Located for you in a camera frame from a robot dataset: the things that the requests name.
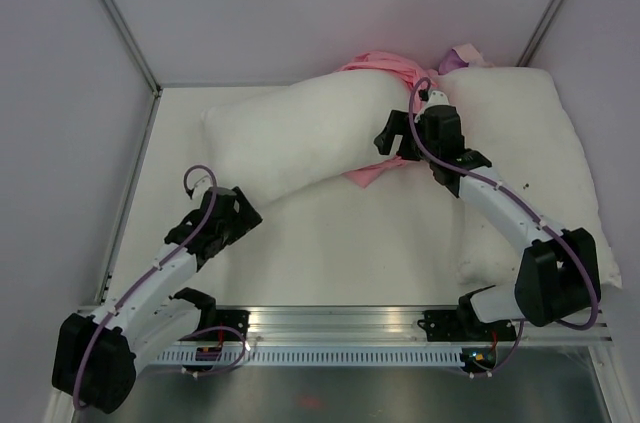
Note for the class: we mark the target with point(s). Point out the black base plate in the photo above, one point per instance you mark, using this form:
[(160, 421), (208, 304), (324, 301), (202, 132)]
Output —
[(235, 323), (445, 325)]

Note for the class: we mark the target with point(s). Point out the right aluminium corner post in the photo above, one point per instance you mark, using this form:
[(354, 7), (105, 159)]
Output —
[(552, 0)]

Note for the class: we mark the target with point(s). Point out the pink pillowcase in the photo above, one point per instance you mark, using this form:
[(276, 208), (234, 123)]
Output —
[(409, 72)]

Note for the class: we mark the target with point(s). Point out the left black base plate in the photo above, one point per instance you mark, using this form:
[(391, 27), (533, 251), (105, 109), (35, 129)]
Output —
[(235, 323)]

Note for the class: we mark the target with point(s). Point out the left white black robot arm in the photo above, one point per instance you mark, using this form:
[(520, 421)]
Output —
[(100, 355)]

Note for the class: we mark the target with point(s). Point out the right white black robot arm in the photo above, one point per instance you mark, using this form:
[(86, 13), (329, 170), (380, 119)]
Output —
[(557, 278)]

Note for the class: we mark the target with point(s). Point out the white slotted cable duct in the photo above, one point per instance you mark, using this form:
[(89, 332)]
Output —
[(292, 356)]

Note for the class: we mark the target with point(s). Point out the aluminium mounting rail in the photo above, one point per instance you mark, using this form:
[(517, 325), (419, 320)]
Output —
[(338, 326)]

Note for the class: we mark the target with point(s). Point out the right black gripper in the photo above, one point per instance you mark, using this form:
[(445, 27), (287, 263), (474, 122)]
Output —
[(397, 124)]

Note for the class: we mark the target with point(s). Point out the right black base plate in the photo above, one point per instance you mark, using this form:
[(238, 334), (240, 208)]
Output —
[(445, 325)]

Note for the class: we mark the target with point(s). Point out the left aluminium corner post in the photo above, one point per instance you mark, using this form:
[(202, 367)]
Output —
[(131, 45)]

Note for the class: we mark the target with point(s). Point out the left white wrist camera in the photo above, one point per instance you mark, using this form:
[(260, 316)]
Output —
[(198, 190)]

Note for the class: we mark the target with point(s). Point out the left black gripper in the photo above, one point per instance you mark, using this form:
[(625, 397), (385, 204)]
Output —
[(245, 219)]

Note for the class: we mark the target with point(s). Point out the pink purple cloth behind pillow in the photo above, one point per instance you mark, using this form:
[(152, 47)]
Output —
[(460, 57)]

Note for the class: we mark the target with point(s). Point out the large white bare pillow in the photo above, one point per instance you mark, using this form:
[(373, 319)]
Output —
[(514, 117)]

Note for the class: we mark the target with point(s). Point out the aluminium corner post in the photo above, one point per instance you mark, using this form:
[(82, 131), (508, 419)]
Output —
[(552, 0), (131, 45)]

